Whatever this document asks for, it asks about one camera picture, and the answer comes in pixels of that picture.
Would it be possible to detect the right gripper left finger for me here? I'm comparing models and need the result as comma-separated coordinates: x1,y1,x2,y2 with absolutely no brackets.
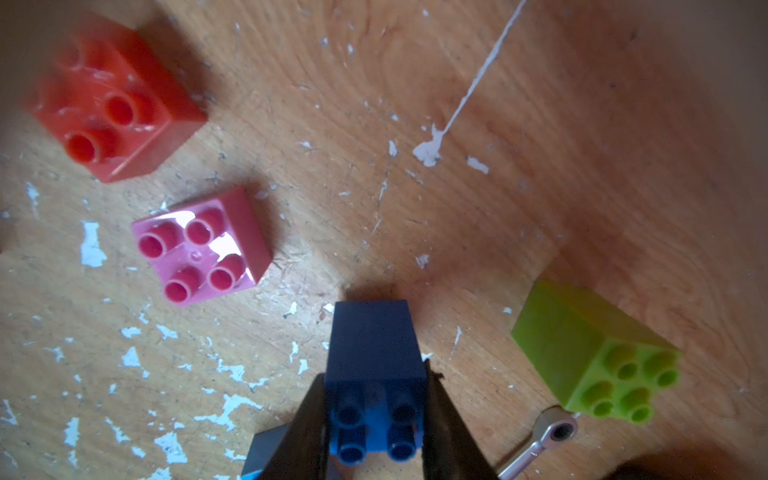
259,374,329,480

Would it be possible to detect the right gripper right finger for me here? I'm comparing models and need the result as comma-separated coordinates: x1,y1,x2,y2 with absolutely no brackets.
422,367,498,480

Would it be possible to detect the light blue long lego brick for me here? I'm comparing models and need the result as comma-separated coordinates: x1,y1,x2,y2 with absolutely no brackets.
240,423,299,479

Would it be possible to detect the dark blue lego brick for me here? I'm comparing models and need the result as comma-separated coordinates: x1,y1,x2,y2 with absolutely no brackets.
324,300,427,466

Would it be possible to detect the lime lego brick lone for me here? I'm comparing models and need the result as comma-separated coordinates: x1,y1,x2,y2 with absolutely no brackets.
511,280,682,424

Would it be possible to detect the pink lego brick upper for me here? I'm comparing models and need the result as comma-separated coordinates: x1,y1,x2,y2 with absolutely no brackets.
131,187,273,306

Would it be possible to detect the red lego brick upper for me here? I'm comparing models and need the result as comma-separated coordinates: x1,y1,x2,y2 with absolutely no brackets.
23,14,207,183

